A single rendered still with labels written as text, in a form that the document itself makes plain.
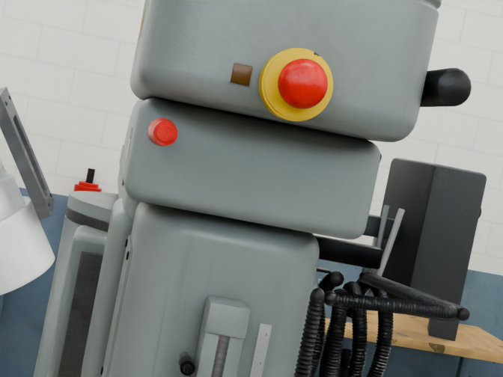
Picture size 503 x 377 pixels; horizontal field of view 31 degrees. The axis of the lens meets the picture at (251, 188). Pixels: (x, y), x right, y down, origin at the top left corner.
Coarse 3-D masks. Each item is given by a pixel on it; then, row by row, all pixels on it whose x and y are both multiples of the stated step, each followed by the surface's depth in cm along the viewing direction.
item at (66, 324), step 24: (72, 192) 156; (96, 192) 165; (72, 216) 148; (96, 216) 143; (72, 240) 147; (96, 240) 135; (72, 264) 134; (96, 264) 134; (72, 288) 135; (96, 288) 135; (48, 312) 143; (72, 312) 134; (48, 336) 140; (72, 336) 135; (48, 360) 138; (72, 360) 135
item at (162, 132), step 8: (160, 120) 73; (168, 120) 73; (152, 128) 73; (160, 128) 71; (168, 128) 71; (176, 128) 72; (152, 136) 73; (160, 136) 71; (168, 136) 71; (176, 136) 72; (160, 144) 72; (168, 144) 72
